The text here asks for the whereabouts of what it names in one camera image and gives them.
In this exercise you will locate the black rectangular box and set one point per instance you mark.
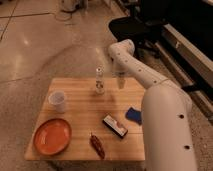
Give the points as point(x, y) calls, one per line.
point(115, 126)

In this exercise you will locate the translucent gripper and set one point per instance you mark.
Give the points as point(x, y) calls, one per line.
point(120, 80)

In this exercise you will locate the wooden folding table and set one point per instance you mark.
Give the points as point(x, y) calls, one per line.
point(85, 111)

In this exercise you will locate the black office chair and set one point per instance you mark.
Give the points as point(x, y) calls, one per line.
point(143, 25)

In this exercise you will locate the blue sponge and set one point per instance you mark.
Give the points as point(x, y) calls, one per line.
point(134, 115)

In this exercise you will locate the clear plastic bottle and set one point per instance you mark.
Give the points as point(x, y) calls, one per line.
point(99, 81)

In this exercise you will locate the red chili pepper toy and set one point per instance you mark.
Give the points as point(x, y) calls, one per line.
point(97, 145)

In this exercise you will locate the orange plate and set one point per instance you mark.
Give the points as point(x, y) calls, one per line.
point(52, 136)

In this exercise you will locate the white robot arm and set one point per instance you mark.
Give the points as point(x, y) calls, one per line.
point(165, 107)

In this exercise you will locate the translucent plastic cup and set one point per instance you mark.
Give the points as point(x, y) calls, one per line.
point(58, 100)

